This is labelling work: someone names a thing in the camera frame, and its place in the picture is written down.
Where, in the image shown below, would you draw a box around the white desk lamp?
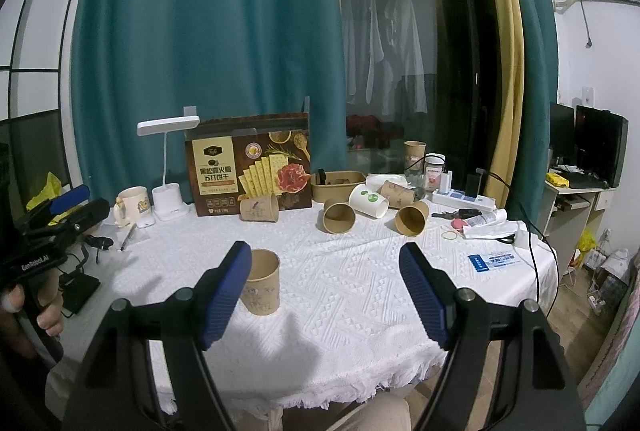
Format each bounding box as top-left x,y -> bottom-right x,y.
137,115 -> 201,229

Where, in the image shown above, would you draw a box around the black strap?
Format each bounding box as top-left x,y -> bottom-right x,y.
82,233 -> 113,266

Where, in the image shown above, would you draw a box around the white textured tablecloth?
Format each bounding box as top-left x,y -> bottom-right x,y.
47,198 -> 559,412

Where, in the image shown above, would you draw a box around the brown paper cup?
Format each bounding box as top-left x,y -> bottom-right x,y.
321,197 -> 357,235
394,200 -> 431,237
239,194 -> 280,224
241,249 -> 281,316
378,180 -> 416,210
404,141 -> 427,176

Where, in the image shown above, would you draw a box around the person's left hand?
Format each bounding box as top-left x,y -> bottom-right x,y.
0,283 -> 66,364

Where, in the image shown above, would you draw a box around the black car key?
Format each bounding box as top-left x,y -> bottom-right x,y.
434,208 -> 481,221

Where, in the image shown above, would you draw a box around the black power adapter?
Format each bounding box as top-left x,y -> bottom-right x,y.
466,169 -> 487,198

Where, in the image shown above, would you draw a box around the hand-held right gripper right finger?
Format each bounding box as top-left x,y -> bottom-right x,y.
399,242 -> 586,431

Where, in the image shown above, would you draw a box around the white plastic bag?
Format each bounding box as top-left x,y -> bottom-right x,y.
600,248 -> 632,284

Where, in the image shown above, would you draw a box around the cream ceramic mug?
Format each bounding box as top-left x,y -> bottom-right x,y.
113,186 -> 150,227

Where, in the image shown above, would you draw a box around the white hanging shirt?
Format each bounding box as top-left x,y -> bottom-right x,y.
341,0 -> 387,108
380,0 -> 432,116

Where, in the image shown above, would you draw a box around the blue and white card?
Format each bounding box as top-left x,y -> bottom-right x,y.
467,252 -> 521,273

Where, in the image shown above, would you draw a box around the yellow curtain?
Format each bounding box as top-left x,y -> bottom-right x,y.
466,0 -> 526,209

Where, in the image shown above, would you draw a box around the red flowers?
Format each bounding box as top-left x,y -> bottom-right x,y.
346,113 -> 401,149

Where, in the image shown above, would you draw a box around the yellow plastic bag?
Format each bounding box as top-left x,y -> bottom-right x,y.
25,171 -> 63,212

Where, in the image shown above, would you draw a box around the brown rectangular paper container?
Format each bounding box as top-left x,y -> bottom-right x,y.
310,170 -> 367,203

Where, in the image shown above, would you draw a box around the white squeeze tube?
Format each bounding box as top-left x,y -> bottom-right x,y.
462,208 -> 508,229

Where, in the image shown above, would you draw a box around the white crumpled paper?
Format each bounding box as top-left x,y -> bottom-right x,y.
460,220 -> 543,246

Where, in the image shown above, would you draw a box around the white paper cup green print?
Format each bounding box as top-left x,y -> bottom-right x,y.
348,183 -> 390,219

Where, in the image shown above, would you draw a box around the narrow teal curtain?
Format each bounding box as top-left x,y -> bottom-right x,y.
500,0 -> 560,228

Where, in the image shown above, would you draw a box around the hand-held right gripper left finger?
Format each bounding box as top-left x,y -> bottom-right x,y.
62,241 -> 281,431

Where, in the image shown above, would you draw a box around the small black monitor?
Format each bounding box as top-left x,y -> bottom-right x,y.
549,102 -> 576,166

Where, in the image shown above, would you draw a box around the clear jar white lid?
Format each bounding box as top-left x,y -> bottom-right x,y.
422,153 -> 446,192

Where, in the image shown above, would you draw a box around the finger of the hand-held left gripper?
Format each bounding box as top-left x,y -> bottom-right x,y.
49,184 -> 91,215
70,198 -> 110,233

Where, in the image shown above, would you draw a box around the brown cracker box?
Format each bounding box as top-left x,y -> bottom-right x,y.
185,112 -> 314,217

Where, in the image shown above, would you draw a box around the wide teal curtain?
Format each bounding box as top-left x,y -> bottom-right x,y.
70,0 -> 349,206

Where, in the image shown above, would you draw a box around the white power strip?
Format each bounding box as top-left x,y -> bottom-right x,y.
431,189 -> 497,212

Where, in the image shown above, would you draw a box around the large black monitor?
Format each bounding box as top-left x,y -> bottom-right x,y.
574,105 -> 630,190

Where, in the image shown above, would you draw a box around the black power cable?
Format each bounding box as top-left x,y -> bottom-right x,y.
479,169 -> 560,314

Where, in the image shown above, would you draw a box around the white computer desk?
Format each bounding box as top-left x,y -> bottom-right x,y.
541,181 -> 619,279

